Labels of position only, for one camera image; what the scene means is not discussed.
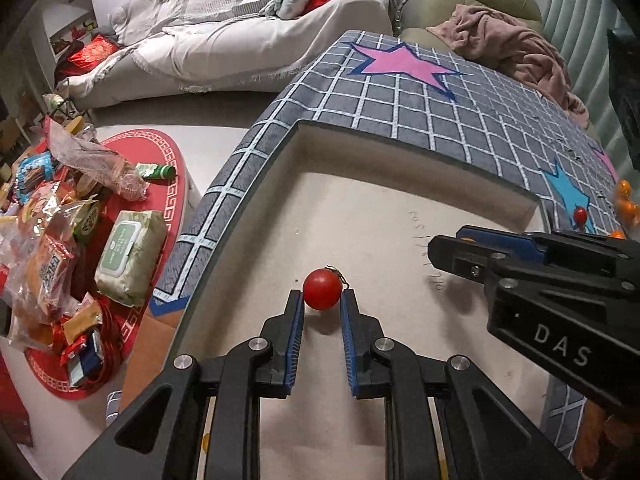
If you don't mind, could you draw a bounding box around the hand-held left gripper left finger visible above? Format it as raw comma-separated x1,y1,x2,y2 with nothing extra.
62,289,306,480

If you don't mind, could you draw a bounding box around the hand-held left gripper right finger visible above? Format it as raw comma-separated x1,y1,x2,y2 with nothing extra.
340,289,583,480

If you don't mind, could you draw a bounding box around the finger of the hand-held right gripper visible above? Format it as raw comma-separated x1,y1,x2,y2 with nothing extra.
455,225,640,266
428,234,640,306

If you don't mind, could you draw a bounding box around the red tomato with stem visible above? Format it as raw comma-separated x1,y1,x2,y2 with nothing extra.
302,267,345,311

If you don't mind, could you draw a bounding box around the white tray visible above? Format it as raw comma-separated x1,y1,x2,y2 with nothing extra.
170,119,553,480

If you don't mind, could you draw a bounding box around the brown cardboard sheet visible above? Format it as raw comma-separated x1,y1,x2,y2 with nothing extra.
120,305,188,413

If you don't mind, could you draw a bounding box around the grey checked tablecloth with stars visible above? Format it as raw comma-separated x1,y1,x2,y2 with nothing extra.
150,30,640,461

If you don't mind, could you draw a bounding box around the green wet wipes pack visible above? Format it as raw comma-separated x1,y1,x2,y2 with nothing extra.
94,210,168,308

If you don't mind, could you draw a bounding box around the pink blanket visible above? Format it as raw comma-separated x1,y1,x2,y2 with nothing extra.
427,4,591,121

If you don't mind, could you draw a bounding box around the round red patterned table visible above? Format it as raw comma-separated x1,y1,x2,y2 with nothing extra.
20,129,193,401

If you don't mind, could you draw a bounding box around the green bottle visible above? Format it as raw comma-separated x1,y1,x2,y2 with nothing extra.
135,161,178,182

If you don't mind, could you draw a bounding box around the pale green curtain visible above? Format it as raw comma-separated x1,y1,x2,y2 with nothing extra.
535,0,640,146

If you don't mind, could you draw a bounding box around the clear bread packet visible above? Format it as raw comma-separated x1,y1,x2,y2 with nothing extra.
10,220,81,321

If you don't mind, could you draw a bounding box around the clear plastic bag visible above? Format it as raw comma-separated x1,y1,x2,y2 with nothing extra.
44,117,148,201

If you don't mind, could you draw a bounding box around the pile of snack packets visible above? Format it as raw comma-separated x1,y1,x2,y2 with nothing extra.
0,125,126,391

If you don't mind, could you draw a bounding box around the white sofa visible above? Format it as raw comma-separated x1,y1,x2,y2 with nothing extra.
60,0,396,111

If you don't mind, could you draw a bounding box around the red embroidered cushion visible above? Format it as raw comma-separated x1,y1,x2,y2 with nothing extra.
67,35,121,68

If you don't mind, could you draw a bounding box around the arched wall niche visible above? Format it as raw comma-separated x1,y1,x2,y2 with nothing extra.
42,2,98,58

